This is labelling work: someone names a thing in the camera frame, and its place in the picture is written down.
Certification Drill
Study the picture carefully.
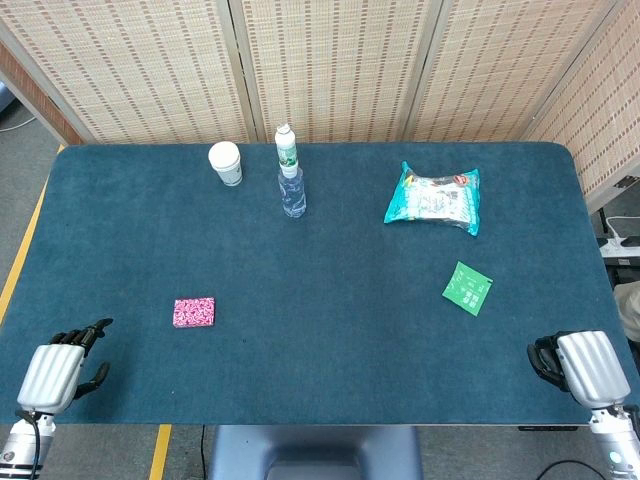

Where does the white paper cup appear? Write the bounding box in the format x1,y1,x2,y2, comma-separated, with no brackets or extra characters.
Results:
207,141,244,188

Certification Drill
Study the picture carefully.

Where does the woven folding screen panel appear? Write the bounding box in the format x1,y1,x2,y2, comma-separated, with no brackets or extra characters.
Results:
0,41,84,147
0,0,252,146
403,0,622,144
519,0,640,213
228,0,444,144

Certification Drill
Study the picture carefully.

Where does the teal snack bag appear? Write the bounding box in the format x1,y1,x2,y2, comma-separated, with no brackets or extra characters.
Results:
383,160,482,237

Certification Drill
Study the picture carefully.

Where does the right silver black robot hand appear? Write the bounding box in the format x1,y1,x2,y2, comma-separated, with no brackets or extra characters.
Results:
526,329,632,409

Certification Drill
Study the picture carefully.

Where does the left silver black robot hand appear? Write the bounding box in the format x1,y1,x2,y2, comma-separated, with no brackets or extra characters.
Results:
16,317,115,415

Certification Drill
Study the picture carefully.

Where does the green sachet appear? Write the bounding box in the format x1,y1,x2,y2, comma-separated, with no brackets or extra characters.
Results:
441,260,494,318

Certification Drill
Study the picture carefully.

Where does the upturned green label bottle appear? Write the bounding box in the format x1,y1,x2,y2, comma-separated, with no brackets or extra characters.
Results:
274,123,300,178

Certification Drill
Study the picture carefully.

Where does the blue table cloth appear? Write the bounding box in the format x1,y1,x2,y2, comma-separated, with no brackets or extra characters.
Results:
0,141,629,428

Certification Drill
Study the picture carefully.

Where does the white power cable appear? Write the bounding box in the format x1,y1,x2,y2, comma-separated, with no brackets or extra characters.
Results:
603,215,640,239

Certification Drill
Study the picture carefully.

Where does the white power strip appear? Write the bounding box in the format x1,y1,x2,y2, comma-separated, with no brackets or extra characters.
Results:
596,236,640,259

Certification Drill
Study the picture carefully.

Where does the black floor cable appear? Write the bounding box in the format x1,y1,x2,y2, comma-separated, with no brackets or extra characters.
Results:
528,458,609,480

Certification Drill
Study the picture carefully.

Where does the clear plastic water bottle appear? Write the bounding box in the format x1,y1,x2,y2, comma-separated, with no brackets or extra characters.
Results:
277,167,308,220

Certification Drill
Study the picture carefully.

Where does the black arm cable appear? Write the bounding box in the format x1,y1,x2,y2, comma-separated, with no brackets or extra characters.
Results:
14,409,45,480

